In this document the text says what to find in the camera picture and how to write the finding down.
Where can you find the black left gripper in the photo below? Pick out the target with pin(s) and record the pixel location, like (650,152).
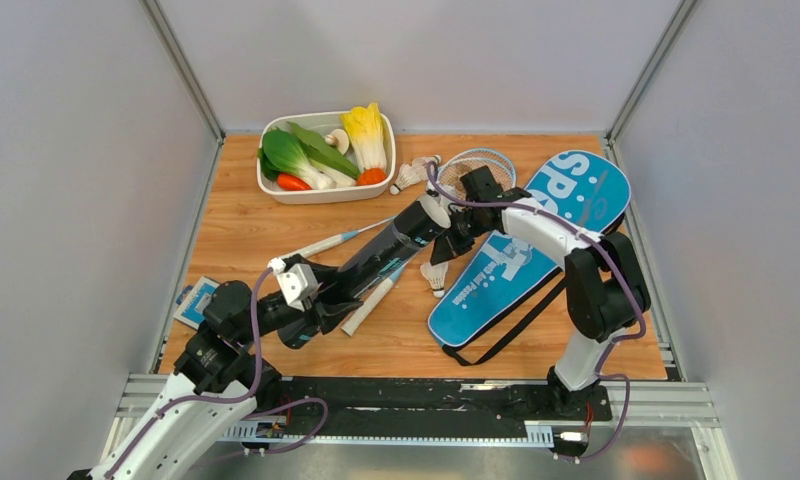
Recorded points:
(328,311)

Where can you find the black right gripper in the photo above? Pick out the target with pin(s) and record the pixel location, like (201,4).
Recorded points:
(448,245)

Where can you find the black shuttlecock tube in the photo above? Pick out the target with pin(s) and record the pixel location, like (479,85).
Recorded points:
(407,234)

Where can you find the white shuttlecock table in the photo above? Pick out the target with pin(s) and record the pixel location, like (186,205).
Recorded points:
(435,275)

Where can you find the white shuttlecock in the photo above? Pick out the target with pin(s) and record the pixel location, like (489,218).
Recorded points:
(407,175)
(420,166)

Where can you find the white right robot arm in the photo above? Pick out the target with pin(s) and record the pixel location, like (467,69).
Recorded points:
(603,281)

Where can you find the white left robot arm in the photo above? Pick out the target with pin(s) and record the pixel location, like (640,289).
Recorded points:
(218,378)

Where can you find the blue racket lower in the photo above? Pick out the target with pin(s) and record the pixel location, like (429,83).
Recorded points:
(381,289)

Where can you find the blue racket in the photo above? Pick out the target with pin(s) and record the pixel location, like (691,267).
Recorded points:
(381,289)
(448,177)

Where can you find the blue racket upper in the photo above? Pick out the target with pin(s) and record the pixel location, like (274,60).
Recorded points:
(448,177)

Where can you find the blue racket bag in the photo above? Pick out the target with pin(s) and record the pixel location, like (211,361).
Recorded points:
(579,186)

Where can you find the orange carrot toy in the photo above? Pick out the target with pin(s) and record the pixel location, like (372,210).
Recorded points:
(371,176)

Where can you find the red pepper toy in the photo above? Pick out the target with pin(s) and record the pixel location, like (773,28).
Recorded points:
(288,182)

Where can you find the green leaf vegetable toy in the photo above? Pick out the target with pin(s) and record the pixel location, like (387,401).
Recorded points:
(317,149)

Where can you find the yellow cabbage toy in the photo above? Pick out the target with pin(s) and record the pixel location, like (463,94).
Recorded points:
(365,128)

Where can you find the blue book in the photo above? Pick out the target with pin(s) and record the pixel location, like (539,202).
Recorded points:
(192,301)

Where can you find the beige mushroom toy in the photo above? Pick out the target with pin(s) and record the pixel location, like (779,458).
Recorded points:
(338,139)

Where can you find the green bok choy toy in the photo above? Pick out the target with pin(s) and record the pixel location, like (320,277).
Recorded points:
(281,154)

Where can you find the white rectangular tray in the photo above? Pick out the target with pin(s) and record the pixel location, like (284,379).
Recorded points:
(345,189)

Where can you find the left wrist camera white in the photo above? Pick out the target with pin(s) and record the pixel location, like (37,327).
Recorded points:
(296,279)

